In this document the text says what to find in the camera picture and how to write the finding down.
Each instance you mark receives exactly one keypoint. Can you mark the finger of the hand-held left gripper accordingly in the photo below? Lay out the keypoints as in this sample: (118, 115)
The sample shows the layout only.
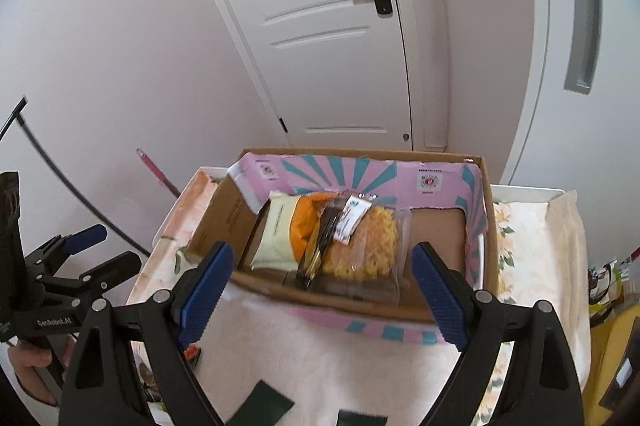
(85, 240)
(117, 268)

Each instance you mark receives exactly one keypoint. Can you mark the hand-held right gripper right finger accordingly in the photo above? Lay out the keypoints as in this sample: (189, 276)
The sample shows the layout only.
(442, 296)

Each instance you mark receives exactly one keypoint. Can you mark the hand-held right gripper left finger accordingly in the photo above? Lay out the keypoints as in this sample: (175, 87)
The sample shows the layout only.
(205, 296)

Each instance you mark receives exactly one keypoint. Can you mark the cardboard box with pink print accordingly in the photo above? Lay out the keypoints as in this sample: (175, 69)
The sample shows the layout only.
(440, 236)

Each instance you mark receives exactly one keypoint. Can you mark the clear yellow noodle cake packet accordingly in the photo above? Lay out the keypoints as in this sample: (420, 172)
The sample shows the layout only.
(367, 246)

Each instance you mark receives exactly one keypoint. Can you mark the cream and orange snack bag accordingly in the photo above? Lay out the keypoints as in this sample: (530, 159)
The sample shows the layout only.
(277, 231)

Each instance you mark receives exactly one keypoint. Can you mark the dark translucent snack packet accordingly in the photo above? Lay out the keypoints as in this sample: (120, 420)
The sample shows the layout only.
(317, 251)

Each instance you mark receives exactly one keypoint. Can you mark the person's left hand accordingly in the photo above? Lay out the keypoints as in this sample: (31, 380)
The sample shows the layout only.
(27, 366)

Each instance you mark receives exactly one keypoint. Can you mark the black curved pole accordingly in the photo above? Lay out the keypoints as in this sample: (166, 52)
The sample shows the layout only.
(60, 186)

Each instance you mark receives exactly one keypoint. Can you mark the red and black snack packet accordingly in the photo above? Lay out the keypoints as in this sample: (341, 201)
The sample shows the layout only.
(192, 356)

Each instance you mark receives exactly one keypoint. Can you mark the dark green snack packet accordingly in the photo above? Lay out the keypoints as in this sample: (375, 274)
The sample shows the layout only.
(362, 418)
(265, 403)

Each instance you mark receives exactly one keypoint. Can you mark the floral tablecloth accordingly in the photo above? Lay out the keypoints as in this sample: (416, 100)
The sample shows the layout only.
(320, 356)

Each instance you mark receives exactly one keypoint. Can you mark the colourful packages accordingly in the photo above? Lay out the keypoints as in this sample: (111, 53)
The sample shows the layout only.
(607, 281)

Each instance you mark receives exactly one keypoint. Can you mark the yellow bag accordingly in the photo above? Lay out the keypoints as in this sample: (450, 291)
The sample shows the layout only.
(612, 356)

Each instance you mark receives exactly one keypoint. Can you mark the white wardrobe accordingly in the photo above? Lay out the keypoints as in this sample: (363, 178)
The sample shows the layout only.
(560, 116)

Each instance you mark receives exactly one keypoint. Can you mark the white door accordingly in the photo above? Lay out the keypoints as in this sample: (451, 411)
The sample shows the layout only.
(310, 56)

